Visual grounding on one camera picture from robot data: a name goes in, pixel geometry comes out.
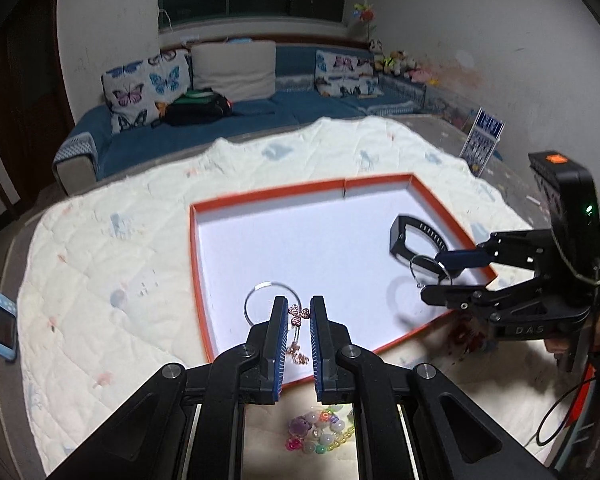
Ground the orange cardboard tray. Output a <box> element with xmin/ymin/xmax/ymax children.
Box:
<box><xmin>189</xmin><ymin>173</ymin><xmax>498</xmax><ymax>391</ymax></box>

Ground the blue sofa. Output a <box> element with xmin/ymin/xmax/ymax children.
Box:
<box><xmin>52</xmin><ymin>42</ymin><xmax>471</xmax><ymax>196</ymax></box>

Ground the silver bangle with clover charm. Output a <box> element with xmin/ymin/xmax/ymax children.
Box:
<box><xmin>243</xmin><ymin>280</ymin><xmax>311</xmax><ymax>366</ymax></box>

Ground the small butterfly print pillow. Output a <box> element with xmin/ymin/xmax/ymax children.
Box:
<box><xmin>314</xmin><ymin>50</ymin><xmax>385</xmax><ymax>98</ymax></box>

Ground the colourful figure bead bracelet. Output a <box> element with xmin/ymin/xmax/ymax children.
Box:
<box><xmin>447</xmin><ymin>320</ymin><xmax>483</xmax><ymax>361</ymax></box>

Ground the light blue toy camera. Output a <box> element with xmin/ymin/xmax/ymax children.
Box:
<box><xmin>0</xmin><ymin>292</ymin><xmax>20</xmax><ymax>363</ymax></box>

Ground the dark brown door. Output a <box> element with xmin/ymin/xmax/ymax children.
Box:
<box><xmin>0</xmin><ymin>0</ymin><xmax>76</xmax><ymax>211</ymax></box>

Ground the pastel bead bracelet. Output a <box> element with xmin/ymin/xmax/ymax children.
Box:
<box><xmin>284</xmin><ymin>405</ymin><xmax>356</xmax><ymax>453</ymax></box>

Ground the large butterfly print pillow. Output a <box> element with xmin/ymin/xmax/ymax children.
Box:
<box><xmin>102</xmin><ymin>50</ymin><xmax>193</xmax><ymax>135</ymax></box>

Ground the colourful toy flower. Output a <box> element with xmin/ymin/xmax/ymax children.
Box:
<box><xmin>352</xmin><ymin>2</ymin><xmax>378</xmax><ymax>41</ymax></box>

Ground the beige pillow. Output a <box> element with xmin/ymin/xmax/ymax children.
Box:
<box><xmin>191</xmin><ymin>40</ymin><xmax>277</xmax><ymax>103</ymax></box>

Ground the cream quilted blanket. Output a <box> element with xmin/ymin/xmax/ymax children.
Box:
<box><xmin>17</xmin><ymin>116</ymin><xmax>581</xmax><ymax>478</ymax></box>

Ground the row of plush toys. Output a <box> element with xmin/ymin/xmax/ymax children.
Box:
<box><xmin>370</xmin><ymin>37</ymin><xmax>441</xmax><ymax>86</ymax></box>

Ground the blue and white printed box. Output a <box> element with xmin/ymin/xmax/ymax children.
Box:
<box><xmin>459</xmin><ymin>107</ymin><xmax>507</xmax><ymax>177</ymax></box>

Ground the silver bangle with red charm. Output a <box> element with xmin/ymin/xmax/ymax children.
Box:
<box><xmin>409</xmin><ymin>254</ymin><xmax>451</xmax><ymax>288</ymax></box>

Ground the black cable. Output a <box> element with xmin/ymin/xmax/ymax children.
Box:
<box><xmin>534</xmin><ymin>377</ymin><xmax>598</xmax><ymax>448</ymax></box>

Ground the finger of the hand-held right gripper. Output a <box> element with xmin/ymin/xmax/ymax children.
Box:
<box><xmin>435</xmin><ymin>231</ymin><xmax>552</xmax><ymax>281</ymax></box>
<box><xmin>420</xmin><ymin>280</ymin><xmax>546</xmax><ymax>322</ymax></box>

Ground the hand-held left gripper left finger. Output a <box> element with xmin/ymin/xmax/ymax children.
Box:
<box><xmin>45</xmin><ymin>296</ymin><xmax>291</xmax><ymax>480</ymax></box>

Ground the black smart band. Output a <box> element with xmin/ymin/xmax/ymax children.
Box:
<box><xmin>390</xmin><ymin>215</ymin><xmax>448</xmax><ymax>261</ymax></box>

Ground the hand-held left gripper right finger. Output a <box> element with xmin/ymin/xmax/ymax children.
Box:
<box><xmin>309</xmin><ymin>296</ymin><xmax>561</xmax><ymax>480</ymax></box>

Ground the black backpack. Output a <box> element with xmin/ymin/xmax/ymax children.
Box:
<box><xmin>164</xmin><ymin>89</ymin><xmax>233</xmax><ymax>127</ymax></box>

